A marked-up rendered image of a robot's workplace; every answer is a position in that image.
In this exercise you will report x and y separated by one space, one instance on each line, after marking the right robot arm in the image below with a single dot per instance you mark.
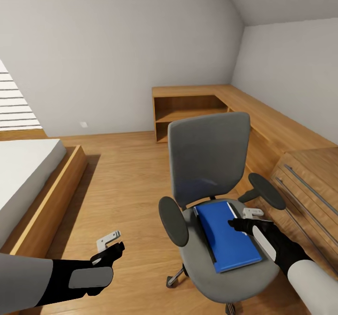
317 289

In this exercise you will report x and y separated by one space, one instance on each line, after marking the pen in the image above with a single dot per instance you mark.
232 210

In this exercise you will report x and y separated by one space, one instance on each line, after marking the bookcase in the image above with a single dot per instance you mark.
272 134
172 103
225 95

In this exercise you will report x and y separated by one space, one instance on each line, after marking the folder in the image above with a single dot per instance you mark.
228 248

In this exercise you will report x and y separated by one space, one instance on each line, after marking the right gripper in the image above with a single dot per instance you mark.
240 224

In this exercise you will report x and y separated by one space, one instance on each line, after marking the swivel chair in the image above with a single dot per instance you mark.
207 156

